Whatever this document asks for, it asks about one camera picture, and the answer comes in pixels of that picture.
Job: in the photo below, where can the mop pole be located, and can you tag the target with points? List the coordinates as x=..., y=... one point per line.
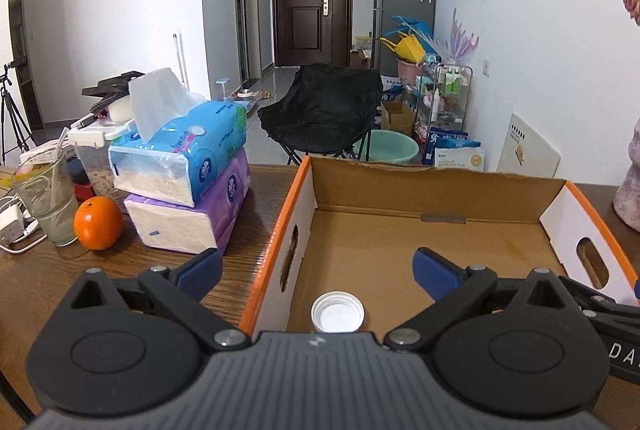
x=177, y=60

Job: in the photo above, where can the speckled pink vase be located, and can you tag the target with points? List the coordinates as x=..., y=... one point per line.
x=631, y=195

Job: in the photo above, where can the clear drinking glass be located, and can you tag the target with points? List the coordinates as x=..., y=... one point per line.
x=47, y=205

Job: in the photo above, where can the small open cardboard box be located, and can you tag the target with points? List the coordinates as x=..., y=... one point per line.
x=397, y=120

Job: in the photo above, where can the side doorway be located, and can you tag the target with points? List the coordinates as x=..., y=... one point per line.
x=247, y=0

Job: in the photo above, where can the red box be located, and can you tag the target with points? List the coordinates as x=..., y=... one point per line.
x=84, y=191

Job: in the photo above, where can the white bottle cap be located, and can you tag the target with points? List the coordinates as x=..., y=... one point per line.
x=337, y=316

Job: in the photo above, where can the dark wooden door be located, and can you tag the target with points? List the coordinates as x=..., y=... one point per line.
x=310, y=20

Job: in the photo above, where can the blue tissue pack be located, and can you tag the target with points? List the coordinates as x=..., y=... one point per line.
x=200, y=150

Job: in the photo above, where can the clear food container white lid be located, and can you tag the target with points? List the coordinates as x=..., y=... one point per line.
x=95, y=162

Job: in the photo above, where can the yellow bag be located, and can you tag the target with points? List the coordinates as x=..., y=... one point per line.
x=407, y=47

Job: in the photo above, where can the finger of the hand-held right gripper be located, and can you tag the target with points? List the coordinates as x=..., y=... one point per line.
x=607, y=310

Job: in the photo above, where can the white charger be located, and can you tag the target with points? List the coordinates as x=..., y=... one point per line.
x=11, y=225

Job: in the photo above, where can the purple wing decoration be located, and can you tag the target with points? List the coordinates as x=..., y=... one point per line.
x=460, y=42

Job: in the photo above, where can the flat white box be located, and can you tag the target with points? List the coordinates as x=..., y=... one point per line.
x=42, y=151

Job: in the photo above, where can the white drinking straw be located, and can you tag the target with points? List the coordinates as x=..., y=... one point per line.
x=62, y=142

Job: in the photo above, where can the white board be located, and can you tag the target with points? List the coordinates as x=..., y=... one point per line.
x=530, y=150

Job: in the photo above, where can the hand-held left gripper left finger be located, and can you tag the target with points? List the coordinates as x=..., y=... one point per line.
x=200, y=269

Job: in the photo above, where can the bunch of dried roses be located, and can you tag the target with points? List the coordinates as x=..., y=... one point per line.
x=632, y=0

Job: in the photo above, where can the wall socket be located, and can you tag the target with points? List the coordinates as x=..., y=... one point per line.
x=487, y=67

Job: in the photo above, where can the pink bucket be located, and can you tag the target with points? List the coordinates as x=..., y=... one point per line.
x=410, y=71

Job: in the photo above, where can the printed cardboard box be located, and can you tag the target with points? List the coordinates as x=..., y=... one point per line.
x=400, y=235

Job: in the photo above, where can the blue and white package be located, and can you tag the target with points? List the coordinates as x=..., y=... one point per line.
x=457, y=155

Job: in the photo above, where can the black tripod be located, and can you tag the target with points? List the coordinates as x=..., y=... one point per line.
x=11, y=110

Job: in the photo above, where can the purple tissue pack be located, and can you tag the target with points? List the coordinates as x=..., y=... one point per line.
x=170, y=225

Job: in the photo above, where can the pet water feeder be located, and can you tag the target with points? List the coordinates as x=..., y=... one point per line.
x=225, y=90

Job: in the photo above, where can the black gadget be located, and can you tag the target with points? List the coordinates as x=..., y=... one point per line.
x=117, y=82

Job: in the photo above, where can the black folding chair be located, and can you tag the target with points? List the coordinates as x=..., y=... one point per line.
x=325, y=105

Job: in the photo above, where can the green plastic basin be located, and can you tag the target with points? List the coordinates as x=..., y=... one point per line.
x=392, y=149

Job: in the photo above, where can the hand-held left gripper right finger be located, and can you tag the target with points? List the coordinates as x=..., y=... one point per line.
x=435, y=274

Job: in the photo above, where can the orange fruit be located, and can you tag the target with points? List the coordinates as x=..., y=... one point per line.
x=98, y=224

